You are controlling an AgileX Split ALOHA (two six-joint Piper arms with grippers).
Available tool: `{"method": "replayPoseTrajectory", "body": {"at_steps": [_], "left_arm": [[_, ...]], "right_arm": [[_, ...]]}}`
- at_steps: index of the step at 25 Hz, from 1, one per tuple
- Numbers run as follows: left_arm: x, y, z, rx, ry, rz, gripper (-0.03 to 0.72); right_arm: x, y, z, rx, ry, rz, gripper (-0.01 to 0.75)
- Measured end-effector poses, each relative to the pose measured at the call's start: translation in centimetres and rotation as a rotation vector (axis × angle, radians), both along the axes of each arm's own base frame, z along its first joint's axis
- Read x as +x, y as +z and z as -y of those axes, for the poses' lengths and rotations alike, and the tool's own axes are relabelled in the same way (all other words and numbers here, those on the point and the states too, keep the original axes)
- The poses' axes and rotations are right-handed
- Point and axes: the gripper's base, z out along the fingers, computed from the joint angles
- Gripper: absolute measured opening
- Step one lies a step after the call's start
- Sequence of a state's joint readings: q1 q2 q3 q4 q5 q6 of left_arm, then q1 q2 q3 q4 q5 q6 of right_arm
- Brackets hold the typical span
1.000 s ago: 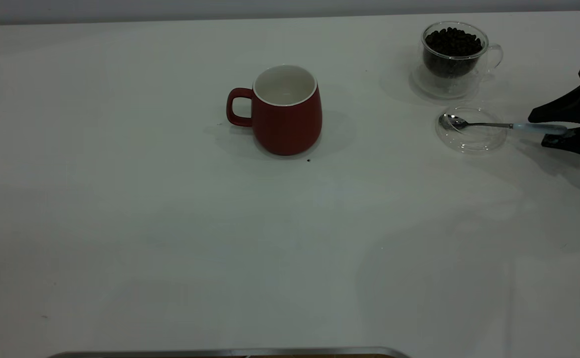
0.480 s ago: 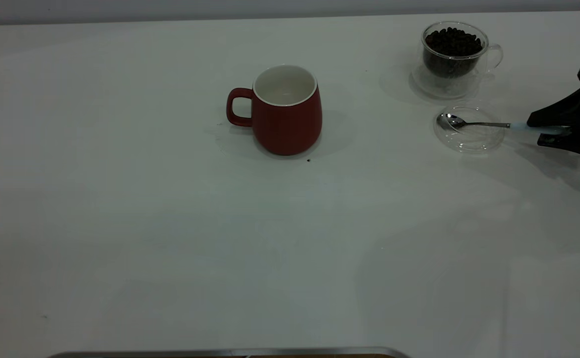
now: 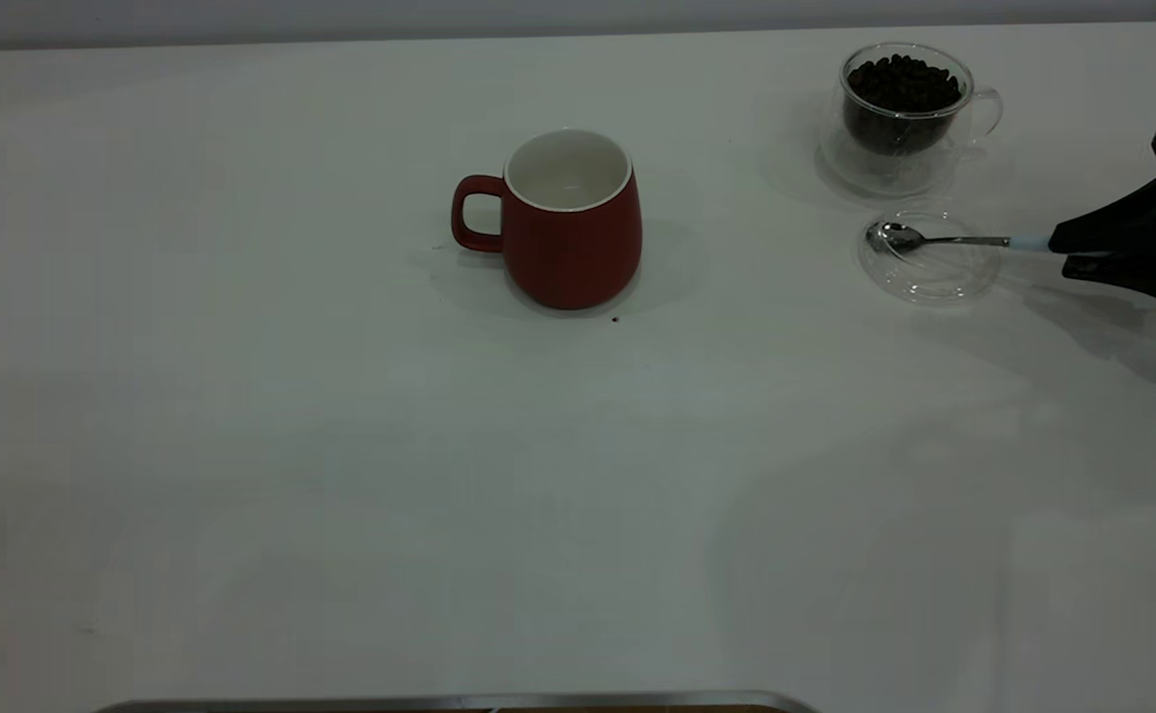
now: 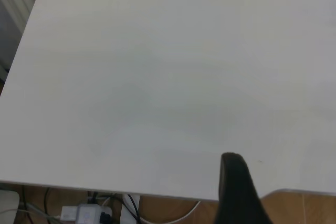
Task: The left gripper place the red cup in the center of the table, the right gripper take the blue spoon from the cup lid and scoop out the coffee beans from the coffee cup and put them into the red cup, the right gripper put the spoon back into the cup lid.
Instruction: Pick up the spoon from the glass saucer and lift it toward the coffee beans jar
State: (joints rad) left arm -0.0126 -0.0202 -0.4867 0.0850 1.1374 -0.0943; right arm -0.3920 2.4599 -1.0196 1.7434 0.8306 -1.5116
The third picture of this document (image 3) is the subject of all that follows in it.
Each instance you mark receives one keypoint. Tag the red ceramic mug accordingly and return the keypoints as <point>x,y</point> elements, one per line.
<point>573,248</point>

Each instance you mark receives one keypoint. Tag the double-wall glass cup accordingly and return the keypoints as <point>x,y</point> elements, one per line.
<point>934,163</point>

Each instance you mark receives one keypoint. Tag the dark coffee beans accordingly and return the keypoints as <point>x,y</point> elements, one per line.
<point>899,94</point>

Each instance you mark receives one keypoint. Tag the clear glass saucer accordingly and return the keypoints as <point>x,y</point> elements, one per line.
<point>934,277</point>

